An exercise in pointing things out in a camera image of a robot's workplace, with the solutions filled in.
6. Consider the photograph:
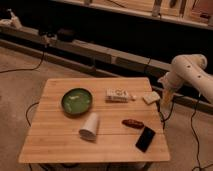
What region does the black cable on floor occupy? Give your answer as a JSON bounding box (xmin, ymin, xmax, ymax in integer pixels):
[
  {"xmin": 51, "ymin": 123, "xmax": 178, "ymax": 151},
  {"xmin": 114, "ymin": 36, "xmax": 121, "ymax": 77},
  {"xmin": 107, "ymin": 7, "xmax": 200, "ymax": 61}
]
[{"xmin": 0, "ymin": 46, "xmax": 47, "ymax": 75}]

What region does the brown oblong snack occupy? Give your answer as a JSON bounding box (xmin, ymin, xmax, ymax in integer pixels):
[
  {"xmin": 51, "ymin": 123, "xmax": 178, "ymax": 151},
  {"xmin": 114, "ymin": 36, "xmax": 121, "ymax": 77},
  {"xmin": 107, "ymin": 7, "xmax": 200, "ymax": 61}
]
[{"xmin": 122, "ymin": 119, "xmax": 144, "ymax": 129}]

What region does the wooden table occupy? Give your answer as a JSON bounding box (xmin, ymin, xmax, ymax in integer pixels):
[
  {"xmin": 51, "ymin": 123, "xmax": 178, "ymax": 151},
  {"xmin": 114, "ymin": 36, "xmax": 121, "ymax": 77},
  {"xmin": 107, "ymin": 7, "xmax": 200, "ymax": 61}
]
[{"xmin": 19, "ymin": 78, "xmax": 170, "ymax": 163}]

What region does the black cable under table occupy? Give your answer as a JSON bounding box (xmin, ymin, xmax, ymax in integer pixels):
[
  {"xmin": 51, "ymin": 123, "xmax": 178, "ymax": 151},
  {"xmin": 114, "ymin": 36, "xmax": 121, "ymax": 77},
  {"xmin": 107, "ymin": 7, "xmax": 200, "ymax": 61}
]
[{"xmin": 25, "ymin": 101, "xmax": 40, "ymax": 128}]

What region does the black box on ledge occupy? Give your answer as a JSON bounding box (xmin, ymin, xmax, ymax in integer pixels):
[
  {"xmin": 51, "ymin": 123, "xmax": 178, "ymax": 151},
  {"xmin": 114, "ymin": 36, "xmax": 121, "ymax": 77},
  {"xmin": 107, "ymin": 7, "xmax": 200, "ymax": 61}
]
[{"xmin": 57, "ymin": 29, "xmax": 75, "ymax": 42}]

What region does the white figure on ledge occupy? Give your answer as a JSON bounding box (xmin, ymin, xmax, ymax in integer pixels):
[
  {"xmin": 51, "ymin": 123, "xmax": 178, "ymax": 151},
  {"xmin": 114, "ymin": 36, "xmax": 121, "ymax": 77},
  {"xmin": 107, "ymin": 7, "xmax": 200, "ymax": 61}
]
[{"xmin": 0, "ymin": 9, "xmax": 22, "ymax": 29}]

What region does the white paper cup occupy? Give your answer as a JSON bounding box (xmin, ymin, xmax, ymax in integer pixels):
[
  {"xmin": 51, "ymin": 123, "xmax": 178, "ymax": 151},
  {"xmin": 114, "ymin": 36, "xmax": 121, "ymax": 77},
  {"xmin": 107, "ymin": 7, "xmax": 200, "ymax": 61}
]
[{"xmin": 79, "ymin": 113, "xmax": 100, "ymax": 141}]

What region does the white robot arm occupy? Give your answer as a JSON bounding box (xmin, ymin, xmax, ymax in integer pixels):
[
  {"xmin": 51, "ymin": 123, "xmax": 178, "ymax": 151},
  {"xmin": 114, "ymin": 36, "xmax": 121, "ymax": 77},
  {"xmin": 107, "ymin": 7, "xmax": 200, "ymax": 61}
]
[{"xmin": 158, "ymin": 54, "xmax": 213, "ymax": 106}]

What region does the green ceramic bowl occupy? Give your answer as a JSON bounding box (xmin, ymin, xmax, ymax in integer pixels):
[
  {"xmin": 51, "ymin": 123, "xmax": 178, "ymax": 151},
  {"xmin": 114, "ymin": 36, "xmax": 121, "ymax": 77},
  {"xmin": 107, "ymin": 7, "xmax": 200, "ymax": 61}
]
[{"xmin": 61, "ymin": 88, "xmax": 93, "ymax": 117}]

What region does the white sponge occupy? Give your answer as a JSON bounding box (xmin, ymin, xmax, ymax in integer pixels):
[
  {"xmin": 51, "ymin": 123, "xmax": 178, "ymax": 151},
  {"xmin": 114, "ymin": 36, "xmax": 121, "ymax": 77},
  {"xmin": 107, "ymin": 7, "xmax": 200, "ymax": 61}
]
[{"xmin": 143, "ymin": 91, "xmax": 160, "ymax": 104}]

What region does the black smartphone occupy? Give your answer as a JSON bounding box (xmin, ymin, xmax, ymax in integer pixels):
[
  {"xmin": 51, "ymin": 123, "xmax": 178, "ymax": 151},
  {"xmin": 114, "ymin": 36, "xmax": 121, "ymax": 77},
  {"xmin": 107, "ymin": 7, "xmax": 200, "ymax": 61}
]
[{"xmin": 135, "ymin": 127, "xmax": 155, "ymax": 152}]

